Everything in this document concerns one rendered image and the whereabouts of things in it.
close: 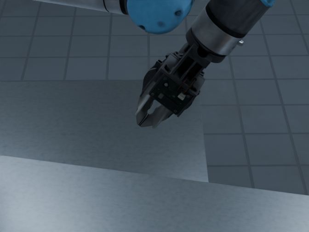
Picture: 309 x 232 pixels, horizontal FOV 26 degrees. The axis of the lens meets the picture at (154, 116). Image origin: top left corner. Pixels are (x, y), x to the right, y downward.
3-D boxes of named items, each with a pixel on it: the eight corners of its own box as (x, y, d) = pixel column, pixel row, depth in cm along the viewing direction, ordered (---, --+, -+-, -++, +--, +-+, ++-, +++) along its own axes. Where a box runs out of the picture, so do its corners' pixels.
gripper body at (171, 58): (139, 92, 106) (181, 37, 99) (153, 70, 113) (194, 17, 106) (177, 121, 106) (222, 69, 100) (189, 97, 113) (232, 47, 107)
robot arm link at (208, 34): (210, -3, 104) (252, 29, 105) (194, 18, 107) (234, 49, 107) (200, 14, 98) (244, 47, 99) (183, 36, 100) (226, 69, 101)
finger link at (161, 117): (131, 138, 112) (161, 101, 107) (141, 121, 117) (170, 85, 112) (146, 149, 113) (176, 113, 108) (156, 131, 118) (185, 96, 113)
